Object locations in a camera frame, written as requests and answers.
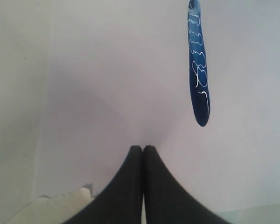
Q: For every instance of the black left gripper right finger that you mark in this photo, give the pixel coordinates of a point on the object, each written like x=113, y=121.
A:
x=166, y=201

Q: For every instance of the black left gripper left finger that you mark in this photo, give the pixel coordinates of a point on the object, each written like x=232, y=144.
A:
x=120, y=202

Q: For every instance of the white paper sheet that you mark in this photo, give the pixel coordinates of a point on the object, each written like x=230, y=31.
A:
x=119, y=76

